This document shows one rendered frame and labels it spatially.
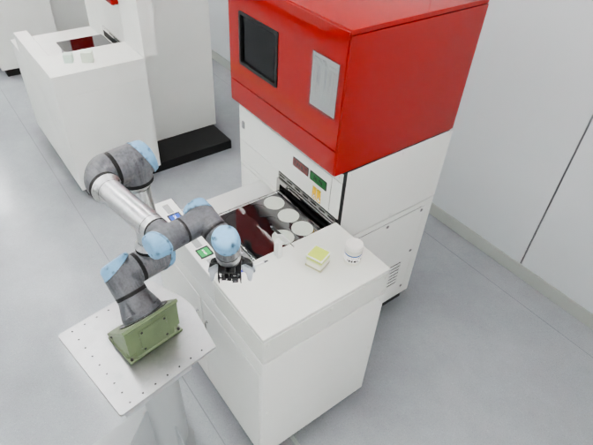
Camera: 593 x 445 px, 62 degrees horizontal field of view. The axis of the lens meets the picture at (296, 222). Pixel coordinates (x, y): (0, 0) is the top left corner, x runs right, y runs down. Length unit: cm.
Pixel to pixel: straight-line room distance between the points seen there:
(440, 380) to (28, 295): 248
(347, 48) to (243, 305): 98
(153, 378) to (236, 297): 40
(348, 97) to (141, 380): 124
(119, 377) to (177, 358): 21
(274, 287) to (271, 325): 18
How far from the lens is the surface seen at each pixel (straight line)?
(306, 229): 227
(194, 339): 197
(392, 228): 261
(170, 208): 231
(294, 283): 194
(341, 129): 193
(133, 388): 190
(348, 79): 184
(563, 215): 334
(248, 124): 262
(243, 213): 234
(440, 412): 287
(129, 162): 165
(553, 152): 324
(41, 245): 379
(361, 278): 199
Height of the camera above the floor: 240
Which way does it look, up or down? 41 degrees down
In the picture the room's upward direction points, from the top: 4 degrees clockwise
